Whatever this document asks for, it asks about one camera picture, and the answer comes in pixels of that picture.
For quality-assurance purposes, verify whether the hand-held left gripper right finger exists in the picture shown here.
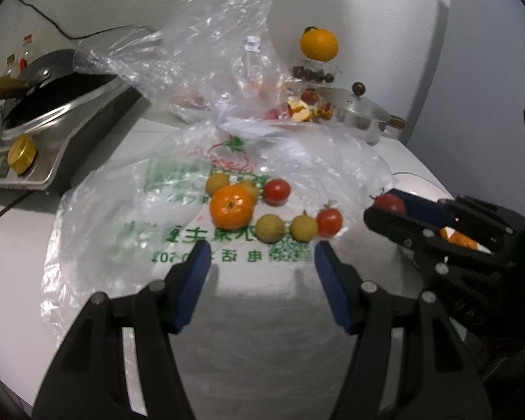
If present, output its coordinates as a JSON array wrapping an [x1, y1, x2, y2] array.
[[314, 240, 493, 420]]

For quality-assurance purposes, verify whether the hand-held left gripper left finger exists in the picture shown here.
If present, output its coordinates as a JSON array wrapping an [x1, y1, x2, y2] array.
[[33, 240, 213, 420]]

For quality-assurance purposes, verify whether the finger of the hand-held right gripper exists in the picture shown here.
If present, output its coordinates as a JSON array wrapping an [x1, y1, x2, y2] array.
[[363, 206, 515, 316], [387, 189, 525, 263]]

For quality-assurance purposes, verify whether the white plate with dark rim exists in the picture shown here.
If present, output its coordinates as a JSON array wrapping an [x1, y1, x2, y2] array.
[[374, 171, 525, 298]]

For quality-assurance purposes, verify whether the cherry tomato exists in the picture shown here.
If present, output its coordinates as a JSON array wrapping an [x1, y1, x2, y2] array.
[[316, 201, 344, 239], [371, 188, 407, 217], [262, 178, 292, 206]]

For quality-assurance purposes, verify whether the yellow longan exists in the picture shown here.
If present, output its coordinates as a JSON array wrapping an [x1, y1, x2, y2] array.
[[205, 172, 232, 197], [290, 212, 319, 242], [238, 179, 260, 204], [254, 213, 286, 243]]

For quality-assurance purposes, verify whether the tangerine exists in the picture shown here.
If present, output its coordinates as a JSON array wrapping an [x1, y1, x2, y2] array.
[[210, 184, 257, 238], [440, 226, 480, 251]]

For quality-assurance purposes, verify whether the glass pot lid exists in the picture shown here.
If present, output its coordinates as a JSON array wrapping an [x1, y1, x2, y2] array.
[[315, 82, 388, 117]]

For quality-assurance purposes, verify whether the orange peel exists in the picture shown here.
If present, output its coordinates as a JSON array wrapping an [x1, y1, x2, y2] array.
[[286, 96, 333, 123]]

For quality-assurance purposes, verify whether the silver induction cooker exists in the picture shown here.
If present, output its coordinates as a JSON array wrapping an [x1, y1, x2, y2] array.
[[0, 83, 143, 193]]

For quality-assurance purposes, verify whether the large orange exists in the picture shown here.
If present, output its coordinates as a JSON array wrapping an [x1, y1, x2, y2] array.
[[300, 26, 339, 63]]

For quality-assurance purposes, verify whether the black wok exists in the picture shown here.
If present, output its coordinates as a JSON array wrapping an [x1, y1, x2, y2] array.
[[0, 50, 119, 127]]

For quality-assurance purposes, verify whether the clear crumpled plastic bag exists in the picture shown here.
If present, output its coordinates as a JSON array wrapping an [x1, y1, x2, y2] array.
[[72, 0, 333, 141]]

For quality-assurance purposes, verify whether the steel saucepan with wooden handle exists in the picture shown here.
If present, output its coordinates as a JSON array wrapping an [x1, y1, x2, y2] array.
[[332, 107, 407, 145]]

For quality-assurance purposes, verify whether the black power cable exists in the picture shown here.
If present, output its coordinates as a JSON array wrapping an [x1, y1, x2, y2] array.
[[13, 0, 156, 40]]

